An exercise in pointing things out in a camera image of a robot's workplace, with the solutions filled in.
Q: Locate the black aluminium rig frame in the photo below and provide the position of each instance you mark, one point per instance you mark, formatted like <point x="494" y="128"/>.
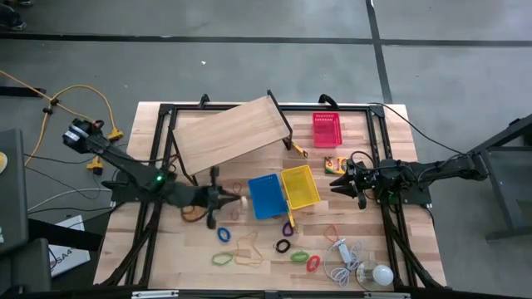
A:
<point x="353" y="108"/>

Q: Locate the red rubber band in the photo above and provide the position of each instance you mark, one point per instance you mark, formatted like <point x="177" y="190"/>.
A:
<point x="232" y="189"/>
<point x="231" y="214"/>

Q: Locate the orange rubber band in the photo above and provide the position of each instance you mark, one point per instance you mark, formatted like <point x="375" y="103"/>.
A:
<point x="192" y="221"/>
<point x="325" y="233"/>

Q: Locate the wooden shelf riser black legs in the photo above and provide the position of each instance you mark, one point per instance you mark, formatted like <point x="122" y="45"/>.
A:
<point x="232" y="133"/>

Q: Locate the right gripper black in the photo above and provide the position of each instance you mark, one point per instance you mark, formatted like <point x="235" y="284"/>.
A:
<point x="365" y="180"/>

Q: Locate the red plastic basket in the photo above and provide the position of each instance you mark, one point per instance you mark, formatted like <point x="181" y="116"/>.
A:
<point x="327" y="129"/>

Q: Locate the blue plastic basket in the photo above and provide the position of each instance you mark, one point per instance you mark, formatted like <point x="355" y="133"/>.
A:
<point x="266" y="195"/>

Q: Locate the green coil wristband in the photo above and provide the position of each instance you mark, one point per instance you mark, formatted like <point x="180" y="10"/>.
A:
<point x="292" y="257"/>

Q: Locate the person's shoe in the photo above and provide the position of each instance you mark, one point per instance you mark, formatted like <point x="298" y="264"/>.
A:
<point x="10" y="18"/>

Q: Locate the green rubber band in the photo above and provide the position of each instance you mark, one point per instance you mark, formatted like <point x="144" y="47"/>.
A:
<point x="223" y="253"/>

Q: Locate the black table clamp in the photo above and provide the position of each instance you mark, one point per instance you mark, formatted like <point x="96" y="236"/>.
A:
<point x="203" y="99"/>
<point x="328" y="99"/>

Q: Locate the large yellow rubber band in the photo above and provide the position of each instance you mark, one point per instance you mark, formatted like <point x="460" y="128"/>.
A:
<point x="262" y="258"/>

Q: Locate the white cardboard box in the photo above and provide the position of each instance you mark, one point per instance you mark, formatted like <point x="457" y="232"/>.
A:
<point x="70" y="249"/>

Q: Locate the brass lamp with white bulb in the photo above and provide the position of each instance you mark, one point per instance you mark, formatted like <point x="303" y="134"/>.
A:
<point x="382" y="275"/>

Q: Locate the red coil wristband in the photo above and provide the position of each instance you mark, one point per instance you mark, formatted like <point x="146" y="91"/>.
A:
<point x="308" y="264"/>

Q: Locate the purple coil wristband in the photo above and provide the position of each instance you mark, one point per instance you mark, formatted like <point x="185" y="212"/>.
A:
<point x="284" y="229"/>

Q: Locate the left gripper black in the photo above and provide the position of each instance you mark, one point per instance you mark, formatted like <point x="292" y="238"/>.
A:
<point x="214" y="197"/>

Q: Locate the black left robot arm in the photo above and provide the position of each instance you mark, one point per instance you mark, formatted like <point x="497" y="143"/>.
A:
<point x="124" y="164"/>

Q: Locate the yellow plastic basket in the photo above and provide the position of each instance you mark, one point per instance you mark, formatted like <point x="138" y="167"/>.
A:
<point x="299" y="187"/>

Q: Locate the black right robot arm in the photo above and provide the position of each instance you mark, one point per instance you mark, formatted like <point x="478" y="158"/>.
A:
<point x="440" y="168"/>

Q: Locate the dark grey cabinet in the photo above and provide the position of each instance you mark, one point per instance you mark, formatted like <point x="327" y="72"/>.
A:
<point x="12" y="187"/>

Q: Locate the silver metal bracket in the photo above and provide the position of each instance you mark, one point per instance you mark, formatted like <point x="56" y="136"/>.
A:
<point x="154" y="294"/>
<point x="386" y="295"/>

